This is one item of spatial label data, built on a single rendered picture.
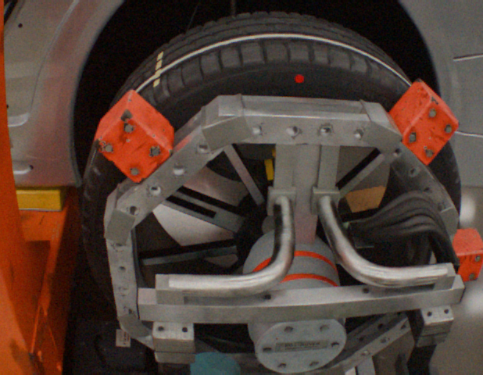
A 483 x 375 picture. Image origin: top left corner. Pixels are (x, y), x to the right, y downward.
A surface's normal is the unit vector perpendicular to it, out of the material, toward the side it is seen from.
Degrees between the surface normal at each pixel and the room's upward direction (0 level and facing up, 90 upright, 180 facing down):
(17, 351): 90
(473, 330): 0
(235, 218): 90
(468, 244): 0
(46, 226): 0
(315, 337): 90
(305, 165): 90
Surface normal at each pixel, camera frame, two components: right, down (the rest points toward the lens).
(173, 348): 0.06, 0.54
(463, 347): 0.04, -0.84
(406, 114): -0.80, -0.48
